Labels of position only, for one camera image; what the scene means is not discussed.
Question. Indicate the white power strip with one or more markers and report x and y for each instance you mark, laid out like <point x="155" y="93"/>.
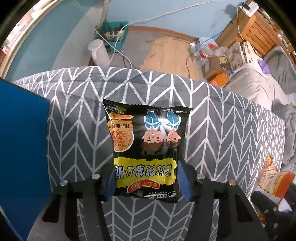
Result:
<point x="113" y="36"/>

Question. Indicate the orange fries snack bag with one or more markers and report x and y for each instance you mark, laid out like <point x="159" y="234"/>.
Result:
<point x="273" y="181"/>

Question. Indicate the white electric kettle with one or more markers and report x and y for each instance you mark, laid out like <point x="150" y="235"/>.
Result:
<point x="99" y="53"/>

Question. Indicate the brown cardboard floor sheet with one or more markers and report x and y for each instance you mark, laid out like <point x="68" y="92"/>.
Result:
<point x="171" y="55"/>

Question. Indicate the clear water bottle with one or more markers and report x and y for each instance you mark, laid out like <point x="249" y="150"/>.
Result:
<point x="204" y="53"/>

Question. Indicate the blue cardboard box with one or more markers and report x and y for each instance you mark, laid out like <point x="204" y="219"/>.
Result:
<point x="25" y="186"/>

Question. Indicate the teal plastic crate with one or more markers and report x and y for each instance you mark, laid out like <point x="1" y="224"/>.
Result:
<point x="113" y="26"/>

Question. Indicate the purple small object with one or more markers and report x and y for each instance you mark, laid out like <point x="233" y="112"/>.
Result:
<point x="264" y="67"/>

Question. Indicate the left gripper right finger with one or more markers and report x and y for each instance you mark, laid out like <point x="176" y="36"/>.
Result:
<point x="237" y="220"/>

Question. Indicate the black yellow noodle snack bag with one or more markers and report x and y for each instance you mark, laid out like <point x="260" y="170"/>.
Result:
<point x="146" y="147"/>

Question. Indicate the grey bed blanket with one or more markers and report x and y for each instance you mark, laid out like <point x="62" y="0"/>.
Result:
<point x="274" y="91"/>

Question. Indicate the orange juice bottle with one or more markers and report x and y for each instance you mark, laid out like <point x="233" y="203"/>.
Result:
<point x="222" y="79"/>

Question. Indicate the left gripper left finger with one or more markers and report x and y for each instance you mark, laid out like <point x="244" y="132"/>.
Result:
<point x="76" y="208"/>

